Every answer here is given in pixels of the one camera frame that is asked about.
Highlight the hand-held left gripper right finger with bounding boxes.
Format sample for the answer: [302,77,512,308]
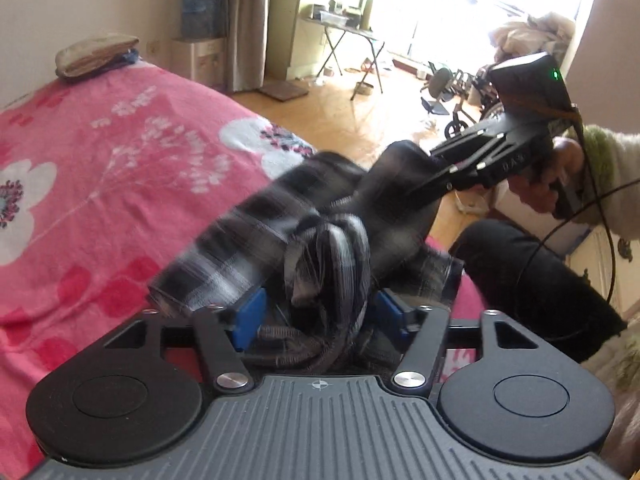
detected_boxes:
[375,289,543,392]

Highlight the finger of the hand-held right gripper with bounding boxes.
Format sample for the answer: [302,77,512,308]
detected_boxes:
[415,154,501,203]
[431,126,521,163]

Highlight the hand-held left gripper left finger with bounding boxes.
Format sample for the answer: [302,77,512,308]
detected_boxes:
[102,287,268,395]

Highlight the black white plaid pants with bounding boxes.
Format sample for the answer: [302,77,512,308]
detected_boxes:
[147,140,466,376]

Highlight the person's right forearm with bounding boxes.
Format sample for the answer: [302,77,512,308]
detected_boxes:
[565,125,640,238]

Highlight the person's right hand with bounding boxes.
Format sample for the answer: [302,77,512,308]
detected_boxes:
[507,137,586,217]

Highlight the pile of beige laundry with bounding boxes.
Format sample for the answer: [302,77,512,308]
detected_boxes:
[487,10,578,68]

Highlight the wheelchair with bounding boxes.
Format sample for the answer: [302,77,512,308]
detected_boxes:
[420,62,506,141]

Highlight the person's black trouser leg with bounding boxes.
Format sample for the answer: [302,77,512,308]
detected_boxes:
[447,219,628,363]

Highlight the folding table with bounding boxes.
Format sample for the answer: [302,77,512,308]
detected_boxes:
[297,0,388,101]

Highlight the brown floor mat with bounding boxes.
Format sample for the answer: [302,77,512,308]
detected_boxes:
[257,80,311,103]

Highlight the pink floral blanket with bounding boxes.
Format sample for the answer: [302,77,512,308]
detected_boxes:
[0,55,501,471]

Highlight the person's fuzzy jacket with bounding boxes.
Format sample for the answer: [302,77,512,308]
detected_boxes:
[582,327,640,478]

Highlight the white water dispenser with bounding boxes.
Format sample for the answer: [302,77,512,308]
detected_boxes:
[170,37,228,91]

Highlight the beige curtain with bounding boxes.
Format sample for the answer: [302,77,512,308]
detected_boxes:
[217,0,278,93]

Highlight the folded dark blue garment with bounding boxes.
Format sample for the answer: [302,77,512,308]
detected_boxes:
[102,49,142,73]

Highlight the folded beige garment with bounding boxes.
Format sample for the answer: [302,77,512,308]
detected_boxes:
[54,33,141,80]

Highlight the black cable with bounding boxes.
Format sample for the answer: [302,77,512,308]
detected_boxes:
[515,105,640,306]

